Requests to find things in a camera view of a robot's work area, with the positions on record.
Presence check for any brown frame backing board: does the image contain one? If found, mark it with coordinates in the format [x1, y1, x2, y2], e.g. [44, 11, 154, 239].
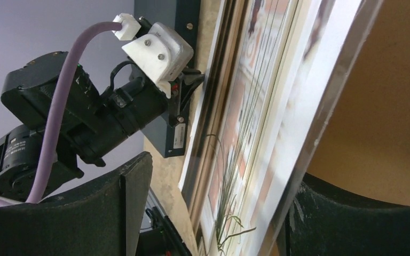
[308, 1, 410, 206]

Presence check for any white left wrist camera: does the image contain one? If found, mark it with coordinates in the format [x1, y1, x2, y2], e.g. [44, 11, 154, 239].
[122, 22, 194, 99]

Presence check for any plant window photo print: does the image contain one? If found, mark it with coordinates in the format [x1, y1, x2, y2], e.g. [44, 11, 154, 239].
[179, 1, 322, 255]

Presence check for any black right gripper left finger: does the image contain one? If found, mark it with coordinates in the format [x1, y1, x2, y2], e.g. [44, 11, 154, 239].
[0, 151, 153, 255]

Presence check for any clear acrylic glass pane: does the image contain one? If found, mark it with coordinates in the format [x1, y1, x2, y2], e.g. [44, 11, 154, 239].
[254, 0, 384, 256]

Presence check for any dark blue electronics box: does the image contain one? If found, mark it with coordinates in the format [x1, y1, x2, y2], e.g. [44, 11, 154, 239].
[133, 0, 201, 158]

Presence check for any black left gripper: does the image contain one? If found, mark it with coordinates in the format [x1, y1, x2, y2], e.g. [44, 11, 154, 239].
[70, 69, 204, 166]

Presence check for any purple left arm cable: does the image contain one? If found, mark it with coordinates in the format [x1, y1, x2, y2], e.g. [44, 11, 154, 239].
[0, 13, 142, 207]

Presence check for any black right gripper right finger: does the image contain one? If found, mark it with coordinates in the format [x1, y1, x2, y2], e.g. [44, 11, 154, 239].
[275, 174, 410, 255]

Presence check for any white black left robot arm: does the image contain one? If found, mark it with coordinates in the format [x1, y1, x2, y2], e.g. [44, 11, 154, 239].
[0, 51, 204, 202]

